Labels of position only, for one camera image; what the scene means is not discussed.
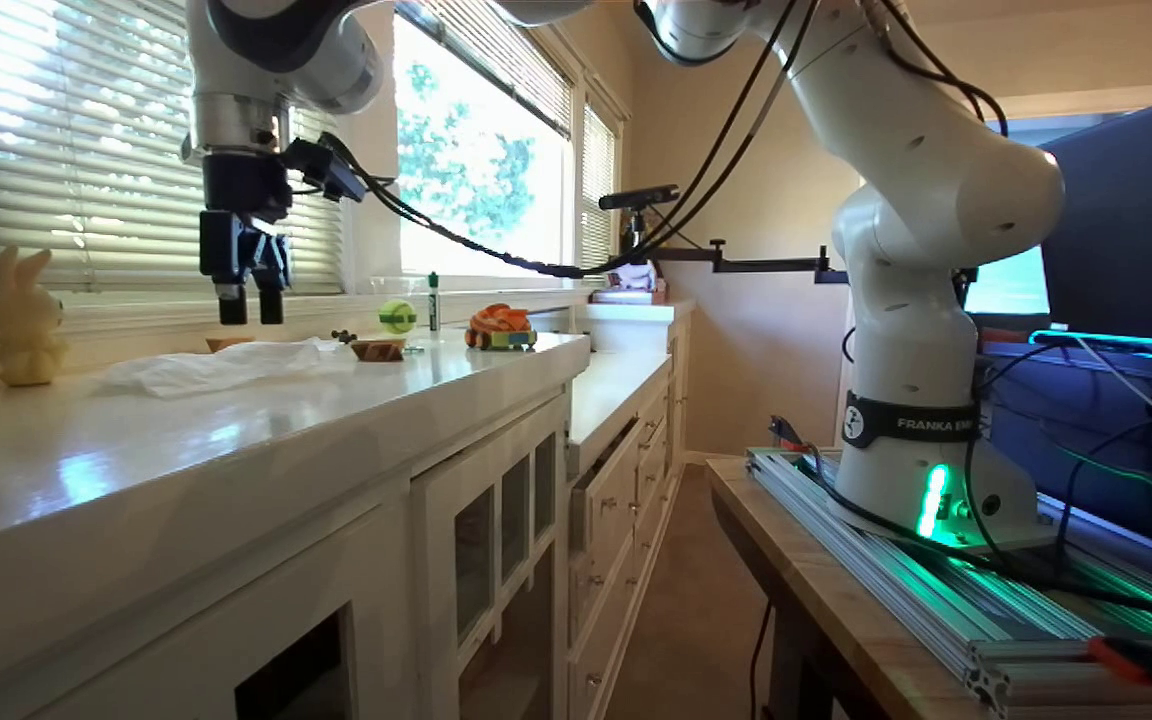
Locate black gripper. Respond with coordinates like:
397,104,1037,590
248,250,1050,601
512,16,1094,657
202,157,293,323

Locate white paper towel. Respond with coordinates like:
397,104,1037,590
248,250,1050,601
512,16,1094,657
103,339,356,397

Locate green tennis ball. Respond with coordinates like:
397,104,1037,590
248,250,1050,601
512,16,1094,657
379,304,415,334

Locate green white marker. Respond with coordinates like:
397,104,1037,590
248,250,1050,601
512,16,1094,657
426,271,442,338

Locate yellow bunny toy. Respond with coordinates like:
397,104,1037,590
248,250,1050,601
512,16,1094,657
0,250,63,387

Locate white window blinds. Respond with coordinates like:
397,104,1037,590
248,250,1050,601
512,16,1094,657
0,0,348,302

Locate white cabinet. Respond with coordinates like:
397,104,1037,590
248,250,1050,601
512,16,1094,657
0,310,688,720

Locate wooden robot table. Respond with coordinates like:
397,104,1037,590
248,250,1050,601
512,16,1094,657
711,451,988,720

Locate blue monitor screen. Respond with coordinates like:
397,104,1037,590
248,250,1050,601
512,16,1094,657
988,110,1152,540

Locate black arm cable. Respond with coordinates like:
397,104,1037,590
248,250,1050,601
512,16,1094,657
283,0,1013,286

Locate black camera on boom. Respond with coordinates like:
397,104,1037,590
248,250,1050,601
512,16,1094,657
597,185,847,286

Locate aluminium rail base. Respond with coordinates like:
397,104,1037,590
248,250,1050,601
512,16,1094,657
748,449,1152,720

